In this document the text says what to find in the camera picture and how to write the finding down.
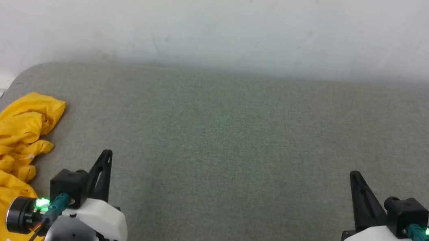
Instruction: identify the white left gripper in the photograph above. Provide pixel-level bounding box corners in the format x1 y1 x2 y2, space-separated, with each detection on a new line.
54 145 138 241

